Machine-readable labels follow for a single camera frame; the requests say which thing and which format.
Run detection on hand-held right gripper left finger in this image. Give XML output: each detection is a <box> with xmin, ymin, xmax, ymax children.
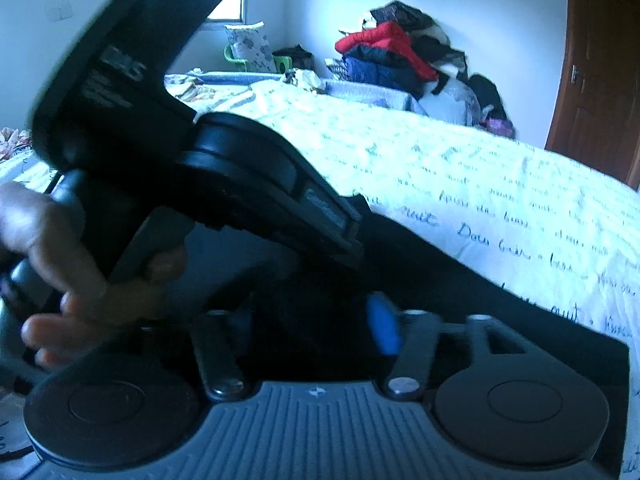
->
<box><xmin>192</xmin><ymin>310</ymin><xmax>247</xmax><ymax>402</ymax></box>

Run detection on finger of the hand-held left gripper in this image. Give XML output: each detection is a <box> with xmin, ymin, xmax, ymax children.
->
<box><xmin>294</xmin><ymin>181</ymin><xmax>369</xmax><ymax>272</ymax></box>

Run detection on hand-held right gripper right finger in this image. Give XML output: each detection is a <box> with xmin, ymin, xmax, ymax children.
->
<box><xmin>367</xmin><ymin>292</ymin><xmax>527</xmax><ymax>402</ymax></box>

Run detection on black pants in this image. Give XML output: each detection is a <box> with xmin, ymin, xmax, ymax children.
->
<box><xmin>140</xmin><ymin>209</ymin><xmax>632</xmax><ymax>466</ymax></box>

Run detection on person's left hand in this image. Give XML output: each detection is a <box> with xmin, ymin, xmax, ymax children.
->
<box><xmin>0</xmin><ymin>182</ymin><xmax>189</xmax><ymax>369</ymax></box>

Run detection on green plastic chair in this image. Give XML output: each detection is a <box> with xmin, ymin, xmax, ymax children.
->
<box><xmin>223</xmin><ymin>44</ymin><xmax>294</xmax><ymax>74</ymax></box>

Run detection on white script-printed bedspread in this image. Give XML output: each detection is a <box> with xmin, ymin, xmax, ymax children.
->
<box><xmin>0</xmin><ymin>79</ymin><xmax>640</xmax><ymax>480</ymax></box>

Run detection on blue quilted mattress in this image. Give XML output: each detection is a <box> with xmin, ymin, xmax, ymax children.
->
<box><xmin>165</xmin><ymin>70</ymin><xmax>417</xmax><ymax>112</ymax></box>

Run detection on floral pillow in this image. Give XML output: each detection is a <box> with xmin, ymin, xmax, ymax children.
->
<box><xmin>223</xmin><ymin>21</ymin><xmax>279</xmax><ymax>75</ymax></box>

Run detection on patterned crumpled cloth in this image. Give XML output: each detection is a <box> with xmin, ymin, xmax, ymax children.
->
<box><xmin>284</xmin><ymin>69</ymin><xmax>322</xmax><ymax>93</ymax></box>

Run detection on navy quilted jacket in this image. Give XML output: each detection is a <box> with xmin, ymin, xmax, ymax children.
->
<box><xmin>342</xmin><ymin>55</ymin><xmax>427</xmax><ymax>102</ymax></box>

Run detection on white plastic bag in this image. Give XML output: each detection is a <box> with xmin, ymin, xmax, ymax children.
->
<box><xmin>419</xmin><ymin>77</ymin><xmax>482</xmax><ymax>127</ymax></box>

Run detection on black bag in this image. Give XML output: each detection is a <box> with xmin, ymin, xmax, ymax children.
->
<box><xmin>272</xmin><ymin>44</ymin><xmax>315</xmax><ymax>72</ymax></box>

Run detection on red jacket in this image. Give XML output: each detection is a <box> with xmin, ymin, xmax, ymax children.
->
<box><xmin>334</xmin><ymin>22</ymin><xmax>439</xmax><ymax>82</ymax></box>

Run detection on pink cloth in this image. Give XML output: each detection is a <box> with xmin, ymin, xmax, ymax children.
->
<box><xmin>481</xmin><ymin>117</ymin><xmax>517</xmax><ymax>139</ymax></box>

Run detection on black garment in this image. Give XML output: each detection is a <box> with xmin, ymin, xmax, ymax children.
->
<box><xmin>467</xmin><ymin>73</ymin><xmax>509</xmax><ymax>122</ymax></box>

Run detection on pile of dark clothes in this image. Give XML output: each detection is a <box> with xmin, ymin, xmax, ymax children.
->
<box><xmin>362</xmin><ymin>2</ymin><xmax>469</xmax><ymax>83</ymax></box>

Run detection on wooden door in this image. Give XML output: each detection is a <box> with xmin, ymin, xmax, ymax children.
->
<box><xmin>544</xmin><ymin>0</ymin><xmax>640</xmax><ymax>187</ymax></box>

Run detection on white wall switch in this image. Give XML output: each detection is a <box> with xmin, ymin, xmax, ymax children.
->
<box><xmin>46</xmin><ymin>0</ymin><xmax>74</xmax><ymax>22</ymax></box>

